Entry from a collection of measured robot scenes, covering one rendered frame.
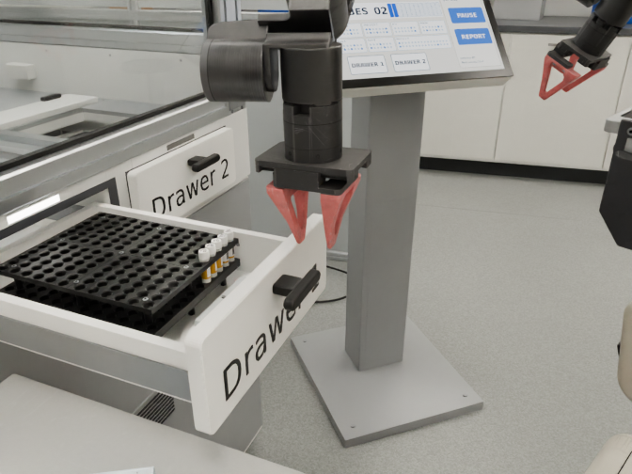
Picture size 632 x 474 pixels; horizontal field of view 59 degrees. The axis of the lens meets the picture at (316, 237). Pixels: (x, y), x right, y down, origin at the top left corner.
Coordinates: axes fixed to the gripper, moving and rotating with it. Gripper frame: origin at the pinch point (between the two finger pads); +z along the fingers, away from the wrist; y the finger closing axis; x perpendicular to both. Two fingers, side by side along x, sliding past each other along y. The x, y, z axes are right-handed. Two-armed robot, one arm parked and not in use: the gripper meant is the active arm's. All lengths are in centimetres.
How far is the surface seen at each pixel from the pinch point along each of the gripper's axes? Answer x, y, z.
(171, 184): -22.3, 35.1, 6.7
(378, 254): -88, 18, 50
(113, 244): 1.6, 26.7, 4.7
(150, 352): 15.8, 10.6, 6.5
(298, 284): 3.6, 0.6, 4.0
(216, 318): 14.1, 3.9, 2.1
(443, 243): -194, 15, 98
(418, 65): -86, 9, -3
